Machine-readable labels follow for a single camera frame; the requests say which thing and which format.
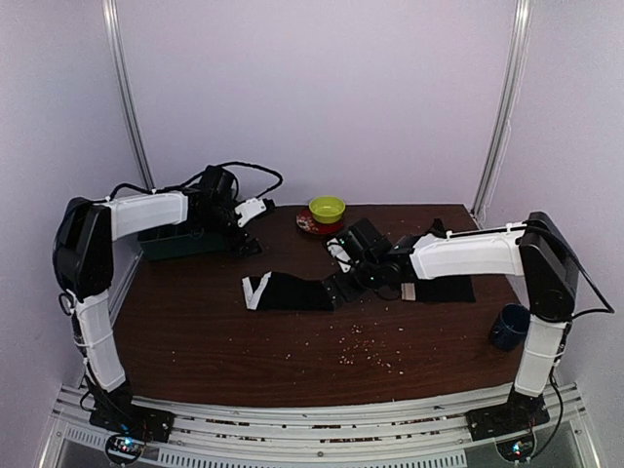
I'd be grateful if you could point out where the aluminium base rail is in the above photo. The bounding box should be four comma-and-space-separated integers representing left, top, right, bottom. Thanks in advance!
35, 384, 607, 467

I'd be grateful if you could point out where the aluminium frame post left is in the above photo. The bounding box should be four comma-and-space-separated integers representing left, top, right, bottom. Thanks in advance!
101, 0, 155, 189

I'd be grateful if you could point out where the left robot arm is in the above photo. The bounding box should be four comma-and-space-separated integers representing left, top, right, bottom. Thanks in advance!
52, 186, 275, 433

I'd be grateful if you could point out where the red floral plate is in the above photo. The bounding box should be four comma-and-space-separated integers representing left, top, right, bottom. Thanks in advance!
295, 208, 344, 236

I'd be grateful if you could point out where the aluminium frame post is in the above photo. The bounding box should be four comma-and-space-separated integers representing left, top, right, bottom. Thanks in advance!
101, 0, 155, 189
471, 0, 532, 225

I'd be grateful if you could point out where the lime green plastic bowl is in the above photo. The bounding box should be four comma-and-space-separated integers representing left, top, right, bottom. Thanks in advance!
308, 196, 346, 224

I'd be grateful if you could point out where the right controller board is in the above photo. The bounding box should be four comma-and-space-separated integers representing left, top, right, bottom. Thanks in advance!
496, 434, 536, 463

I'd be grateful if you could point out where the left controller board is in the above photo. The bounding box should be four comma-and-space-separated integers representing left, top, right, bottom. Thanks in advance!
104, 434, 145, 465

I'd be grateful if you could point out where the controller board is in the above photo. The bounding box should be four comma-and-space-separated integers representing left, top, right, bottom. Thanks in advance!
104, 434, 145, 465
496, 434, 536, 463

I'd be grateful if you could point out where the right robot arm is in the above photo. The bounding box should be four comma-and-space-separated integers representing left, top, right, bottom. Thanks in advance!
321, 212, 579, 431

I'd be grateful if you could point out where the black underwear beige waistband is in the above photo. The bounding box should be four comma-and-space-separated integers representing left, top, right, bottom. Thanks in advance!
399, 218, 476, 303

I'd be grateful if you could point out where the dark blue mug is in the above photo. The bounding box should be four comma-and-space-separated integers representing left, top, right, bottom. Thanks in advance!
488, 304, 530, 352

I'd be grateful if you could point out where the black underwear white trim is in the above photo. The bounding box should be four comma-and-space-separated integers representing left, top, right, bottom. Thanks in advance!
241, 272, 334, 312

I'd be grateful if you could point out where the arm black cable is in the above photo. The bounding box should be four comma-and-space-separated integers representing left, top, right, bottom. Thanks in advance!
109, 160, 285, 206
524, 218, 615, 318

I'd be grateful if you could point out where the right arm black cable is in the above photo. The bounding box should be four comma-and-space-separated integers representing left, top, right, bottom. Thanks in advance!
524, 218, 615, 318

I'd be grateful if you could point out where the green plastic divider tray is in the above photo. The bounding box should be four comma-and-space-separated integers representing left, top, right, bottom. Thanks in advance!
137, 224, 227, 261

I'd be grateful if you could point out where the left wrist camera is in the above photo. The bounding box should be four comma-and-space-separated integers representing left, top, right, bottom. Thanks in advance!
199, 165, 238, 203

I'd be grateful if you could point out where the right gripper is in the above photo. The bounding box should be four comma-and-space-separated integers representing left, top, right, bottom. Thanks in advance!
321, 260, 382, 308

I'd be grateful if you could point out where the aluminium frame post right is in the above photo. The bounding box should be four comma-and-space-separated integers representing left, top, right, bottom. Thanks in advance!
471, 0, 532, 225

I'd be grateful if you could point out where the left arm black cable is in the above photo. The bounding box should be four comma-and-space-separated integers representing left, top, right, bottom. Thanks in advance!
109, 160, 285, 206

